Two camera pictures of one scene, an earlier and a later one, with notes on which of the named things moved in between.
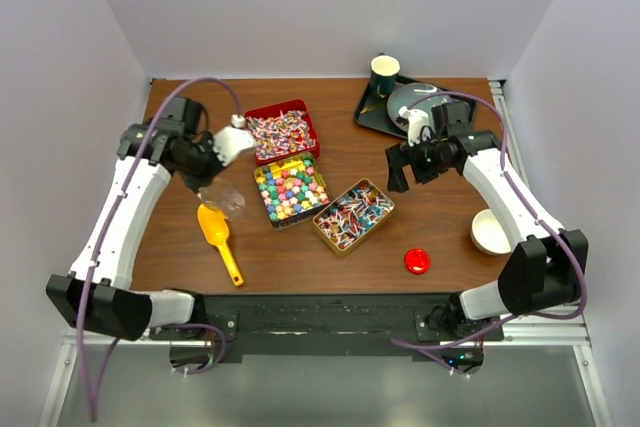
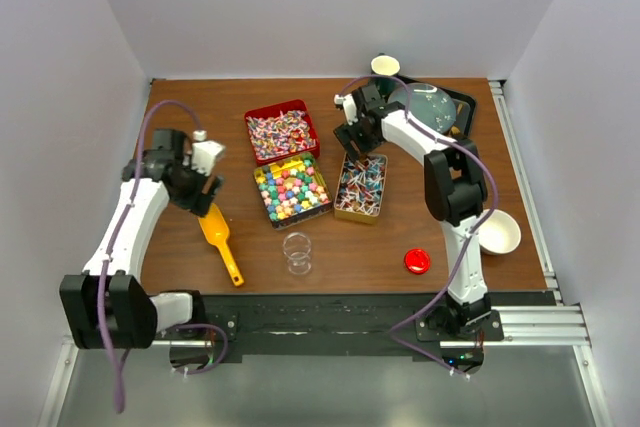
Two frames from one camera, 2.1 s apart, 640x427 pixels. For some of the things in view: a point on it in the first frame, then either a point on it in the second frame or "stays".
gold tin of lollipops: (351, 217) to (360, 187)
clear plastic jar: (222, 197) to (297, 246)
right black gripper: (402, 155) to (346, 134)
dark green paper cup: (384, 70) stays
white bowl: (488, 235) stays
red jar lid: (417, 261) stays
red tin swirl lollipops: (283, 131) stays
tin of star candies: (292, 190) stays
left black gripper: (199, 182) to (198, 202)
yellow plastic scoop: (214, 225) stays
